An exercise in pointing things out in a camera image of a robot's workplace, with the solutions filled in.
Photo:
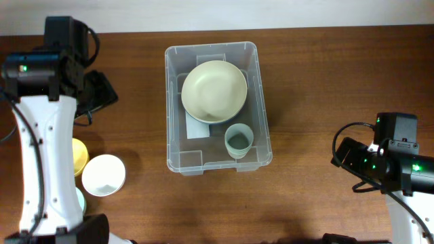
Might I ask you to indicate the dark blue plate bowl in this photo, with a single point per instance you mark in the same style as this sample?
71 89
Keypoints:
213 113

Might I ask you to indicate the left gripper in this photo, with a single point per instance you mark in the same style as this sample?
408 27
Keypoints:
109 94

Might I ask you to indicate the cream large bowl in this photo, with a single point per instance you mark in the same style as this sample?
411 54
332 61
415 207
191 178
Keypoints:
215 82

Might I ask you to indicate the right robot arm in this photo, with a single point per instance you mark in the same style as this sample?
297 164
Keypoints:
393 166

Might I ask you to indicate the yellow small bowl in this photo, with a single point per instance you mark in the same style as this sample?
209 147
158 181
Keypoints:
80 156

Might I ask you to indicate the white small bowl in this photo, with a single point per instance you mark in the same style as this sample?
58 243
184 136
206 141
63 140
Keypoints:
104 175

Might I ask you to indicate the grey plastic cup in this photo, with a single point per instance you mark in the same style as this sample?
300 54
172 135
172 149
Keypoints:
239 136

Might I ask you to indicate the mint green plastic cup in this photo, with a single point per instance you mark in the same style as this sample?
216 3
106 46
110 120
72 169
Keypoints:
238 153

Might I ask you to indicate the light blue small bowl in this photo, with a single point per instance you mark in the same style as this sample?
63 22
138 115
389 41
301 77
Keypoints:
82 201

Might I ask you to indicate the clear plastic storage bin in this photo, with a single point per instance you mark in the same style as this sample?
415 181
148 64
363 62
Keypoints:
191 157

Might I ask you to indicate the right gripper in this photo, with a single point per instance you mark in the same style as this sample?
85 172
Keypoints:
357 150

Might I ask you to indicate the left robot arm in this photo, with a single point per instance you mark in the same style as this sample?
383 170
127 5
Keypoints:
48 88

